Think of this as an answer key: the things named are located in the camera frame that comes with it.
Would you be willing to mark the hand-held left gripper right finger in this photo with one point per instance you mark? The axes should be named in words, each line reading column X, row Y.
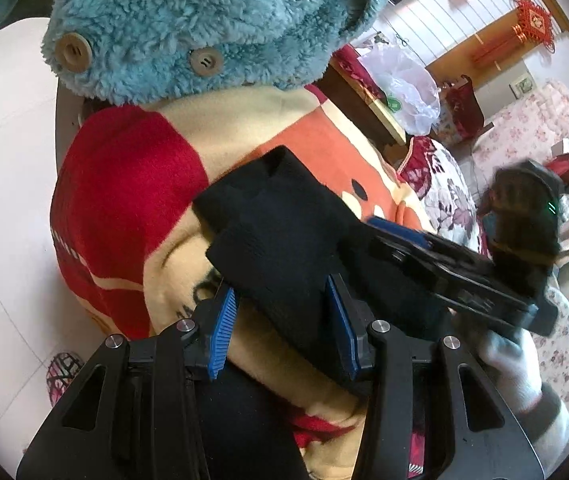
column 342, row 330

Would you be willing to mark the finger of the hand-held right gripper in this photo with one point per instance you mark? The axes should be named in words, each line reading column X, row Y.
column 444, row 282
column 399, row 232

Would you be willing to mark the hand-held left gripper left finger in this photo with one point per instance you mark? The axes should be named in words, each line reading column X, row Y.
column 222, row 332

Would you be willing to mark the black pants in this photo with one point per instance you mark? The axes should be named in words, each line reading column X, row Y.
column 284, row 240

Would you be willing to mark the person's right forearm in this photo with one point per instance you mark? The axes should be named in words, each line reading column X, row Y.
column 554, row 425

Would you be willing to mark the person's right hand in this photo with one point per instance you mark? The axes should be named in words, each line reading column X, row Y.
column 512, row 365

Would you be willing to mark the red white floral blanket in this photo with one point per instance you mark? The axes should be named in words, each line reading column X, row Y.
column 444, row 195

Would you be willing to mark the floral covered sofa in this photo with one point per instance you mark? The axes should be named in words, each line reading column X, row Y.
column 539, row 120

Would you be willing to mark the wooden table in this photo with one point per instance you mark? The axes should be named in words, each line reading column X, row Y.
column 359, row 110

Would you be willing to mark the red bag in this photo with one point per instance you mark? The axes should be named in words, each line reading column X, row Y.
column 464, row 110

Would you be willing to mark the small framed picture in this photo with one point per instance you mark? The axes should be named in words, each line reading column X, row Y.
column 522, row 85

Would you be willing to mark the white plastic bag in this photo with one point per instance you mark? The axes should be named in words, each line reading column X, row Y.
column 409, row 80

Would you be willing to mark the printed red cream blanket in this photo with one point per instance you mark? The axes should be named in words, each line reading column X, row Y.
column 129, row 200

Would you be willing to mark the pink black slipper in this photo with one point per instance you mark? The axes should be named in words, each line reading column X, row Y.
column 62, row 377

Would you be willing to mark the red cloth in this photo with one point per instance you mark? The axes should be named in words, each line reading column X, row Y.
column 357, row 67

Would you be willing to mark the red hanging scroll decoration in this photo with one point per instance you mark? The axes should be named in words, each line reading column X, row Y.
column 494, row 47

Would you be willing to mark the teal fleece jacket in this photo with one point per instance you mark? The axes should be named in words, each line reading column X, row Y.
column 189, row 10

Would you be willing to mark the red knot wall decoration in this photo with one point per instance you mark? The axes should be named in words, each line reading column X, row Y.
column 534, row 20

